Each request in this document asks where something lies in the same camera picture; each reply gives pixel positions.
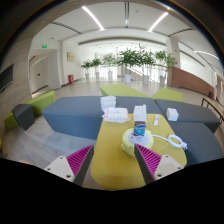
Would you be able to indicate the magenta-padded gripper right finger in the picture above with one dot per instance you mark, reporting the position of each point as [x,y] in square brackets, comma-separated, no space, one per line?
[150,160]

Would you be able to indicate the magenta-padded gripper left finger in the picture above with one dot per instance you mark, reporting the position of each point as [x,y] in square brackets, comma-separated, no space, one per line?
[80,161]

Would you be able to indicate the round yellow power strip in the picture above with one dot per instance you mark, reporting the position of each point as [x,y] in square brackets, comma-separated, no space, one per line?
[128,141]

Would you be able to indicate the small white tube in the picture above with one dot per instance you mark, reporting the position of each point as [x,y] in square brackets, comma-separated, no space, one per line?
[156,120]

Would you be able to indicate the tall white box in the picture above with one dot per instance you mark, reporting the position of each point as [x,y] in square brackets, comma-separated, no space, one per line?
[140,113]

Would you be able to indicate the long grey bench seat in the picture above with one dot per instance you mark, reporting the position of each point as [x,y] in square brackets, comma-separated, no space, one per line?
[73,113]

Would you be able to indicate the small white cube box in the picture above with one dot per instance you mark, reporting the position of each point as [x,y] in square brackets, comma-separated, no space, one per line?
[172,114]

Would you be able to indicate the wide grey bench seat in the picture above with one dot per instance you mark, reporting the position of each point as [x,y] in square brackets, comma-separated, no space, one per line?
[200,143]

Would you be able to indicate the white tissue pack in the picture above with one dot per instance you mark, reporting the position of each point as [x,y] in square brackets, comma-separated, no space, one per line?
[115,115]

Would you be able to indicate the short grey bench seat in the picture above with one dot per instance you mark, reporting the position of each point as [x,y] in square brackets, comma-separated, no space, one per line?
[193,113]

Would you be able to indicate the stack of white napkins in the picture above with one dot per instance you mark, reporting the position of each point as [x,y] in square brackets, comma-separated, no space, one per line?
[108,101]

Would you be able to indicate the small green seat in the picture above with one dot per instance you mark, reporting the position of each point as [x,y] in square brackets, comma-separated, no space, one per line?
[168,95]

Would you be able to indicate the long green bench seat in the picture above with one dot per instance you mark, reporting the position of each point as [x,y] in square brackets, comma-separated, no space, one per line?
[41,101]

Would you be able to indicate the dark grey cube seat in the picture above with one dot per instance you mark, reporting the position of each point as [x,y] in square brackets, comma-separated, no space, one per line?
[23,116]

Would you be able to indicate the flat green seat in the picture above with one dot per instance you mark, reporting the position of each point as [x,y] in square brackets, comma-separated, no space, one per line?
[121,90]

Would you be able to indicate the red fire extinguisher box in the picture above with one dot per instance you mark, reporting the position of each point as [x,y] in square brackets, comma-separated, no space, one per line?
[71,79]

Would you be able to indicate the row of potted plants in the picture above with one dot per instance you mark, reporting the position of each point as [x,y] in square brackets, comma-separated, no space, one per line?
[133,60]

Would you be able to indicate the green exit sign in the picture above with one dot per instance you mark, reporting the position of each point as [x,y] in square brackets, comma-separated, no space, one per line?
[44,46]

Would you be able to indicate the ceiling strip lights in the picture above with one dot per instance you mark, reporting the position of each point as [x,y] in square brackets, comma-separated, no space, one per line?
[95,18]

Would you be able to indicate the wooden bench with black frame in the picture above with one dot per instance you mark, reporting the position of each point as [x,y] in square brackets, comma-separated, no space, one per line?
[213,105]

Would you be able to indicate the framed wall picture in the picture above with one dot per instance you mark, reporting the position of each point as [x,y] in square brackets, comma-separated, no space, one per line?
[70,57]

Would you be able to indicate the wall-mounted black screen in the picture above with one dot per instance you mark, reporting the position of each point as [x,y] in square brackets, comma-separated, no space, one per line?
[6,78]

